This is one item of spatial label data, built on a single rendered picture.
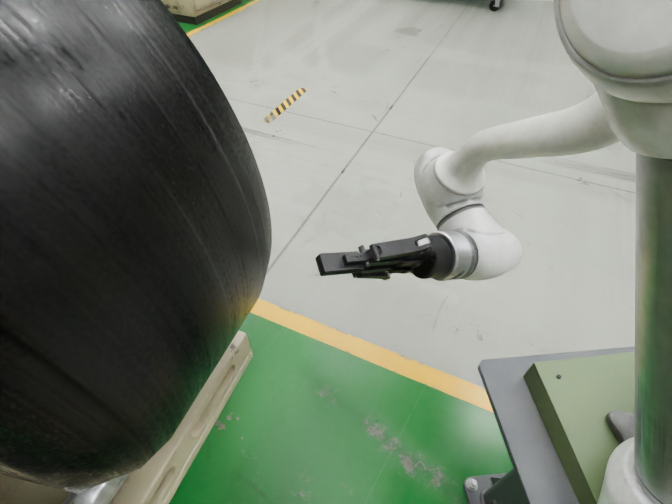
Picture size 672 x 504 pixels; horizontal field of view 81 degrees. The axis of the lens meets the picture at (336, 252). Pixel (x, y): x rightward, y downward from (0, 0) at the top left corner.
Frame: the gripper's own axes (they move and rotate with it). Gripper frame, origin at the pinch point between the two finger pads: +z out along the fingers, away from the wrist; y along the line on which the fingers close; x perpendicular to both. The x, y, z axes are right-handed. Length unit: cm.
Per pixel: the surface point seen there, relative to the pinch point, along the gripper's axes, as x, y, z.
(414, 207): 71, 89, -124
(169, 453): -18.0, 18.0, 23.6
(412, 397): -22, 77, -68
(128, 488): -20.6, 19.1, 28.6
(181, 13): 409, 230, -68
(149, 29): 5.3, -26.8, 27.9
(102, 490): -19.9, 14.7, 31.5
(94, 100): -0.8, -26.0, 31.2
